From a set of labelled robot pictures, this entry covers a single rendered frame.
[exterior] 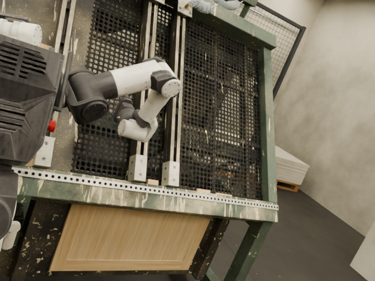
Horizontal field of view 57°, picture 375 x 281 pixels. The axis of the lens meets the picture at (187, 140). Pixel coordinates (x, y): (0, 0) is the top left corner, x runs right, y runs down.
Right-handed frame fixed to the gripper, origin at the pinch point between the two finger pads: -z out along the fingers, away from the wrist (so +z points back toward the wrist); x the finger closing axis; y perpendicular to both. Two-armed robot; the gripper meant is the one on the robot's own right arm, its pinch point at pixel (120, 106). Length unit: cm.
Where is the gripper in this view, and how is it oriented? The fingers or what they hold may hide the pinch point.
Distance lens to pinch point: 156.6
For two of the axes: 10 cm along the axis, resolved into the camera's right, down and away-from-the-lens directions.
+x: 4.3, -8.4, -3.3
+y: -8.0, -1.9, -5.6
